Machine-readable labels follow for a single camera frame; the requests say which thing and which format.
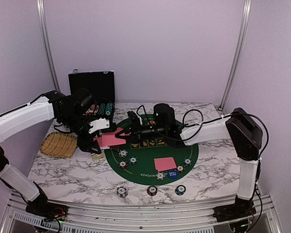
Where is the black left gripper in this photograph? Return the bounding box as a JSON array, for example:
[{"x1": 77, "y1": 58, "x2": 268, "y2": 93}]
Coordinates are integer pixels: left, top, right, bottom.
[{"x1": 60, "y1": 110, "x2": 101, "y2": 154}]

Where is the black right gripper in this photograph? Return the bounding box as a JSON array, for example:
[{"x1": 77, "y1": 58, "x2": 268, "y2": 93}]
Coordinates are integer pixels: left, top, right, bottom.
[{"x1": 115, "y1": 118, "x2": 167, "y2": 147}]

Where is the black red all-in triangle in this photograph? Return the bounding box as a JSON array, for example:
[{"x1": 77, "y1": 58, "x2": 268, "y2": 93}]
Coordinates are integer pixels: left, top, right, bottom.
[{"x1": 110, "y1": 146, "x2": 120, "y2": 151}]

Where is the red-backed card deck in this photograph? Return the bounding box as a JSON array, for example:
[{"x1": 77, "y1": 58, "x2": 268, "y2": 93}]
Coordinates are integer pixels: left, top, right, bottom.
[{"x1": 95, "y1": 135, "x2": 126, "y2": 148}]

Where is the green chip group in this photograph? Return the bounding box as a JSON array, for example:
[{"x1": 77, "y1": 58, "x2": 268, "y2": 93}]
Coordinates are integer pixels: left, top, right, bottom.
[{"x1": 129, "y1": 157, "x2": 138, "y2": 165}]

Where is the red-backed card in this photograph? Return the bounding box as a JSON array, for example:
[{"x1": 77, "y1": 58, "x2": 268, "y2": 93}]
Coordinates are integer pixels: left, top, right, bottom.
[{"x1": 154, "y1": 157, "x2": 172, "y2": 172}]

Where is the blue small blind button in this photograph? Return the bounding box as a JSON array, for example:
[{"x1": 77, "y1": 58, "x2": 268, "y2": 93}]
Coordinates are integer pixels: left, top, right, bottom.
[{"x1": 167, "y1": 169, "x2": 178, "y2": 180}]

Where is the red black chip stack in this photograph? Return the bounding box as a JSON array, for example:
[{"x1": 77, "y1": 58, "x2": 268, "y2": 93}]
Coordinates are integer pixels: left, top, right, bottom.
[{"x1": 147, "y1": 185, "x2": 158, "y2": 196}]

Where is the dark chip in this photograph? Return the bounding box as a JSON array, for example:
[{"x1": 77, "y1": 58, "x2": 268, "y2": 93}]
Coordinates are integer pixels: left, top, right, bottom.
[{"x1": 177, "y1": 165, "x2": 185, "y2": 173}]

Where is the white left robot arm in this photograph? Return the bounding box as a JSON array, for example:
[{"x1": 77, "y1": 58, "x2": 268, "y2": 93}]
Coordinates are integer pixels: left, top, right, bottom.
[{"x1": 0, "y1": 88, "x2": 110, "y2": 216}]

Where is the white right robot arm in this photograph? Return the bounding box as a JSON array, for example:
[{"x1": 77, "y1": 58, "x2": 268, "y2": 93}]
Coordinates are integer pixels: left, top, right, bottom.
[{"x1": 115, "y1": 103, "x2": 263, "y2": 217}]

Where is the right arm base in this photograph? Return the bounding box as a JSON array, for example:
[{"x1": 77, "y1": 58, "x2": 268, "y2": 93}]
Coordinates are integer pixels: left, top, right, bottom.
[{"x1": 212, "y1": 196, "x2": 256, "y2": 222}]

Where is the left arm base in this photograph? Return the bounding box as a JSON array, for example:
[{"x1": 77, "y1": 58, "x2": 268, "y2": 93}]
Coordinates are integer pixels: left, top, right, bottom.
[{"x1": 26, "y1": 194, "x2": 68, "y2": 219}]

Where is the card deck in case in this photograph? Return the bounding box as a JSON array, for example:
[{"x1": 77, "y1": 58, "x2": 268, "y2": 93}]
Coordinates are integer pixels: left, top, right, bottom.
[{"x1": 85, "y1": 104, "x2": 99, "y2": 116}]

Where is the green chips row in case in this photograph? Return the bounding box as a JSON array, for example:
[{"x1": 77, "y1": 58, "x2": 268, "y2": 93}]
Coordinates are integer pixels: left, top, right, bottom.
[{"x1": 97, "y1": 103, "x2": 106, "y2": 116}]

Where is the round green poker mat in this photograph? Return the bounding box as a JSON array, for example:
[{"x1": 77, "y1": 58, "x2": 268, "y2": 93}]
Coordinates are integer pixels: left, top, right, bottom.
[{"x1": 105, "y1": 138, "x2": 199, "y2": 186}]

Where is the teal chips row in case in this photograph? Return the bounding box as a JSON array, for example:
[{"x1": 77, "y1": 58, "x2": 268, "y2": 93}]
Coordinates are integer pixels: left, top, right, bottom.
[{"x1": 105, "y1": 102, "x2": 113, "y2": 117}]

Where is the woven bamboo tray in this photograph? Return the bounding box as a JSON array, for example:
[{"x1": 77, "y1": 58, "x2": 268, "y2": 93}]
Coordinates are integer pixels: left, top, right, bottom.
[{"x1": 39, "y1": 132, "x2": 77, "y2": 158}]

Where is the black poker chip case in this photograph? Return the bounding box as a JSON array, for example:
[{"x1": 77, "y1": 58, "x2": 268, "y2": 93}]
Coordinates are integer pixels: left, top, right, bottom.
[{"x1": 68, "y1": 71, "x2": 115, "y2": 119}]

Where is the blue gold card box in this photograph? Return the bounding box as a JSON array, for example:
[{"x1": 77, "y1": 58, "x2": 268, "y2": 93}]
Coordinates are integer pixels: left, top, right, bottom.
[{"x1": 91, "y1": 154, "x2": 106, "y2": 162}]

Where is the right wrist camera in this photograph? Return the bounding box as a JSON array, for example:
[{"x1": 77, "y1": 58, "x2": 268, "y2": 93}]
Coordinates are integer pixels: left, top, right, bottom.
[{"x1": 127, "y1": 111, "x2": 143, "y2": 129}]

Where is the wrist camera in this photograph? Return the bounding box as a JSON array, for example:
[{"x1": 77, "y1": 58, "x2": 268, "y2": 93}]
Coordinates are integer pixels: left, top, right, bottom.
[
  {"x1": 88, "y1": 118, "x2": 110, "y2": 134},
  {"x1": 127, "y1": 111, "x2": 143, "y2": 129}
]

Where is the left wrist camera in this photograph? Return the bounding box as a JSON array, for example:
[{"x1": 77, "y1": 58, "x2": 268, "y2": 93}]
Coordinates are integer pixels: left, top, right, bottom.
[{"x1": 88, "y1": 118, "x2": 110, "y2": 134}]

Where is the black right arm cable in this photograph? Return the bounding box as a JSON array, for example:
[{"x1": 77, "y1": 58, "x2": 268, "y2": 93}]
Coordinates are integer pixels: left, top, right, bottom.
[{"x1": 134, "y1": 104, "x2": 270, "y2": 219}]

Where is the aluminium front rail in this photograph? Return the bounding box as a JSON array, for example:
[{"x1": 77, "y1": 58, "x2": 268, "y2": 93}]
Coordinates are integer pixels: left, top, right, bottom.
[{"x1": 0, "y1": 193, "x2": 282, "y2": 233}]

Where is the left aluminium frame post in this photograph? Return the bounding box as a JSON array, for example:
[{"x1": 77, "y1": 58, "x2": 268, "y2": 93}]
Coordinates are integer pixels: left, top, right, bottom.
[{"x1": 36, "y1": 0, "x2": 61, "y2": 91}]

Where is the aluminium frame post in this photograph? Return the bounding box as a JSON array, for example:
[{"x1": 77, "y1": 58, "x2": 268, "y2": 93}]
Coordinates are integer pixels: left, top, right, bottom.
[
  {"x1": 36, "y1": 0, "x2": 61, "y2": 91},
  {"x1": 218, "y1": 0, "x2": 252, "y2": 111}
]

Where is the right aluminium frame post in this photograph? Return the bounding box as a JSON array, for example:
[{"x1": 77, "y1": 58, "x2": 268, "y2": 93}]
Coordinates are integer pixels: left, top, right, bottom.
[{"x1": 218, "y1": 0, "x2": 252, "y2": 111}]

